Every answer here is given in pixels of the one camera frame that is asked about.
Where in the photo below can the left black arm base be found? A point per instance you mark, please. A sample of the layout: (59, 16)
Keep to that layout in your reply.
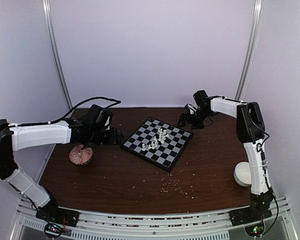
(57, 220)

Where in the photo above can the left aluminium frame post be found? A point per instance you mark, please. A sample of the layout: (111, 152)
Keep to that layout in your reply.
(55, 53)

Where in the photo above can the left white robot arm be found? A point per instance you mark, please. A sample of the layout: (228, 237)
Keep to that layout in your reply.
(15, 137)

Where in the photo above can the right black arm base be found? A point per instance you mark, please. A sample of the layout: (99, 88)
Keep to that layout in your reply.
(252, 218)

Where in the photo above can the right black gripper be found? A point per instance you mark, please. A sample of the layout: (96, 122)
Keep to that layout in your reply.
(183, 117)

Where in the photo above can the white bowl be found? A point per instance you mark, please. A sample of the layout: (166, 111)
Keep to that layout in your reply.
(242, 174)

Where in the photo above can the aluminium frame post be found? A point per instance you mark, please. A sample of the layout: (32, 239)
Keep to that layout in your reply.
(55, 53)
(250, 50)

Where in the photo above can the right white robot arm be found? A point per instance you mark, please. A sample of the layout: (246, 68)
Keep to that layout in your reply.
(250, 131)

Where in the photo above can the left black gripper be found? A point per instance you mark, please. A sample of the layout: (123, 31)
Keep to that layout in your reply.
(114, 138)

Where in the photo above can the fallen white chess piece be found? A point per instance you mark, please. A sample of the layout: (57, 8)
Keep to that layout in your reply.
(165, 134)

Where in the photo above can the black grey chessboard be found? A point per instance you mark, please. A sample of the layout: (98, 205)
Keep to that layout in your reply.
(163, 156)

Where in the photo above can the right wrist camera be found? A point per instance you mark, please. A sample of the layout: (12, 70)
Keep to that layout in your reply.
(191, 109)

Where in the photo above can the right aluminium frame post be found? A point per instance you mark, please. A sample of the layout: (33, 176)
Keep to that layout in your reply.
(250, 50)

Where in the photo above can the red patterned bowl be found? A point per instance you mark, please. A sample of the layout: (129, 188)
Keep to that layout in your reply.
(81, 155)

